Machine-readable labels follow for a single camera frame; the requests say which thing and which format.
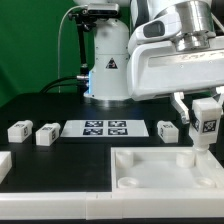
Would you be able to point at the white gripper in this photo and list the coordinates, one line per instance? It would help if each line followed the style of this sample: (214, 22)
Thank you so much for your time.
(158, 70)

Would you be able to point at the white square table top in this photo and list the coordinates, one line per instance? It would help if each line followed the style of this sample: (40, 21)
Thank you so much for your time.
(144, 168)

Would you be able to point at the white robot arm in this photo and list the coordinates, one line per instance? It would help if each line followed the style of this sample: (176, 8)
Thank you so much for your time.
(188, 24)

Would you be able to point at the white marker sheet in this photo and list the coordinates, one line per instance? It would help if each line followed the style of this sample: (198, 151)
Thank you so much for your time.
(104, 128)

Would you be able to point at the white left fence piece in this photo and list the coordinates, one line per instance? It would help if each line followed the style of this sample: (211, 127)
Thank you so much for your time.
(5, 164)

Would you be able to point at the white front fence rail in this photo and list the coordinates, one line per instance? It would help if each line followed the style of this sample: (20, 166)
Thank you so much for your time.
(199, 203)

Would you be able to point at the black camera stand pole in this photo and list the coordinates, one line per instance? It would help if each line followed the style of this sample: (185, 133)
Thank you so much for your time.
(84, 70)

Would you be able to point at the black camera on stand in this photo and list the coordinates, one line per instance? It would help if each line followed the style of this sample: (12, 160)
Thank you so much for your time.
(93, 11)

